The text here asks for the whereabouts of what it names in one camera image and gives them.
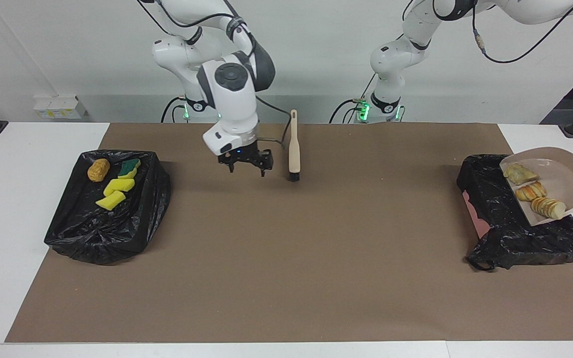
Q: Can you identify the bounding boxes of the small yellow sponge piece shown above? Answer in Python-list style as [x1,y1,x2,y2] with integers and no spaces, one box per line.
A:
[95,190,127,211]

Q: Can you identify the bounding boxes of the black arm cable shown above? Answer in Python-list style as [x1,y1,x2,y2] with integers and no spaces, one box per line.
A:
[137,0,292,150]
[473,0,573,64]

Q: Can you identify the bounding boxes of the notched yellow sponge piece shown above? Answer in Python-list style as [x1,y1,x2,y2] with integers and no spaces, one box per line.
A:
[103,178,136,196]

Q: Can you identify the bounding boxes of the striped orange bread piece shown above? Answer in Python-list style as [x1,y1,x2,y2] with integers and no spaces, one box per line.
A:
[515,181,548,202]

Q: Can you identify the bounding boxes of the white socket box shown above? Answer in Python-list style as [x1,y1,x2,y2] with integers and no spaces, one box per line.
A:
[33,95,88,120]

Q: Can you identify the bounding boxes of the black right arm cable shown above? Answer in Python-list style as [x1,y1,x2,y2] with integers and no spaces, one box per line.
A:
[137,0,292,150]

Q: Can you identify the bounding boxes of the black trash bag liner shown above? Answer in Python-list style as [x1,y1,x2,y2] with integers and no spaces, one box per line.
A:
[457,154,573,271]

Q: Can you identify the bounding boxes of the pink plastic bin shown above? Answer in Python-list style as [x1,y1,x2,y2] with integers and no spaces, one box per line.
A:
[462,191,491,239]

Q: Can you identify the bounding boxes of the brown potato shaped lump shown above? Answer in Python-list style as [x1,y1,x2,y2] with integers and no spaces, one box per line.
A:
[87,158,111,182]

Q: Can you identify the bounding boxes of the beige plastic dustpan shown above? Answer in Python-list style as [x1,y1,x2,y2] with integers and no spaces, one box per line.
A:
[499,146,573,227]

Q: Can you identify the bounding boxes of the black base cable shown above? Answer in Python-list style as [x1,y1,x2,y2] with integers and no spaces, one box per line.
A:
[161,96,188,123]
[329,80,367,123]

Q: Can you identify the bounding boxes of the brown table mat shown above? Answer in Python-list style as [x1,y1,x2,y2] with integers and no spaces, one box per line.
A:
[4,123,573,344]

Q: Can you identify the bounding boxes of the dark blue partition panel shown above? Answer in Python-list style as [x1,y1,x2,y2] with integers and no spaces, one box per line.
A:
[540,75,573,165]

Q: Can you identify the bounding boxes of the small pale bread chunk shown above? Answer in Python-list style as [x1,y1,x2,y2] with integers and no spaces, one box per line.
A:
[531,197,567,220]

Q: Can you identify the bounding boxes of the green and yellow sponge piece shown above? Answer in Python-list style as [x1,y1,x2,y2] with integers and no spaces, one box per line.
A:
[117,159,142,179]

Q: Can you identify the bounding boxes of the black trash bag covered bin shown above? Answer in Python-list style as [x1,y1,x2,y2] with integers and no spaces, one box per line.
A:
[44,150,172,265]

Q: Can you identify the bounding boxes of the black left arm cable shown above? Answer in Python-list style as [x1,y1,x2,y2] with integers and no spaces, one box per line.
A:
[473,0,573,64]

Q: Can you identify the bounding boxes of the beige hand brush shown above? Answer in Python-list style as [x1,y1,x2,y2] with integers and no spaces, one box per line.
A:
[288,109,301,182]

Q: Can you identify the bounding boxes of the black left base cable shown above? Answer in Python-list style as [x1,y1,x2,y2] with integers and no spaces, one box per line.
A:
[329,80,367,123]

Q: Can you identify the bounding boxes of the black right base cable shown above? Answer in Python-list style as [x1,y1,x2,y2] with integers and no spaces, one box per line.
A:
[161,96,188,123]

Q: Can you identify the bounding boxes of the large pale bread chunk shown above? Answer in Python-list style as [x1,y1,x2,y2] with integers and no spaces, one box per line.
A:
[503,163,540,185]

